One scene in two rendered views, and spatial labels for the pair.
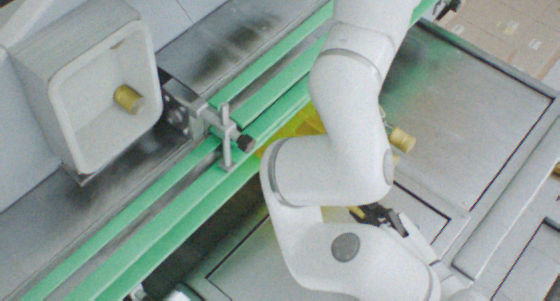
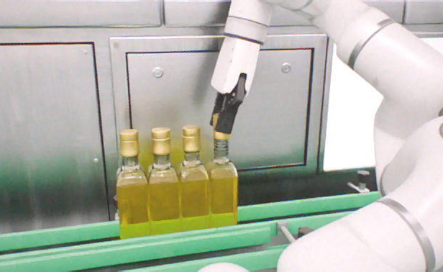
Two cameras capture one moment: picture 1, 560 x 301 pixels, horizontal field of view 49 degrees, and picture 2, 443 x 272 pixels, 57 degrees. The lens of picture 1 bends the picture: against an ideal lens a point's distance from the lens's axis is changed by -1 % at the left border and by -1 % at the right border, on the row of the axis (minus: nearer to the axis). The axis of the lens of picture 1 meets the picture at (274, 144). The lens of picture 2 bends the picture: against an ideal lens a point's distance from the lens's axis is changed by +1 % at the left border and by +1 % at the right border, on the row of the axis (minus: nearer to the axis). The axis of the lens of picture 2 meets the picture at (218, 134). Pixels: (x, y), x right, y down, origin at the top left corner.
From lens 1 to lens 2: 0.75 m
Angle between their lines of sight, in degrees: 41
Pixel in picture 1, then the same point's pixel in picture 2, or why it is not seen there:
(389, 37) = (369, 250)
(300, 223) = not seen: hidden behind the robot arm
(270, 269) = (270, 137)
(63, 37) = not seen: outside the picture
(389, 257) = not seen: outside the picture
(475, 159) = (26, 73)
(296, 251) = not seen: hidden behind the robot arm
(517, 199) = (47, 9)
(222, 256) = (285, 169)
